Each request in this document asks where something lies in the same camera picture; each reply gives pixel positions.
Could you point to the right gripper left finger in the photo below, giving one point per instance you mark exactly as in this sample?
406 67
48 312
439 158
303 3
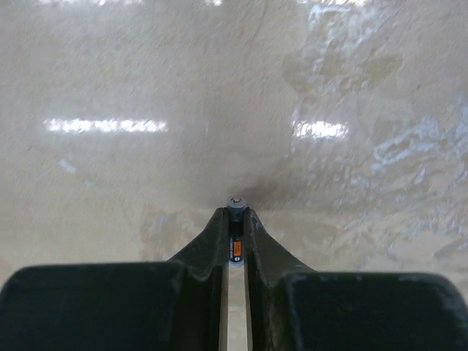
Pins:
178 304

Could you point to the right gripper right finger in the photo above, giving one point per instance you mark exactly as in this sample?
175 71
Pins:
291 306

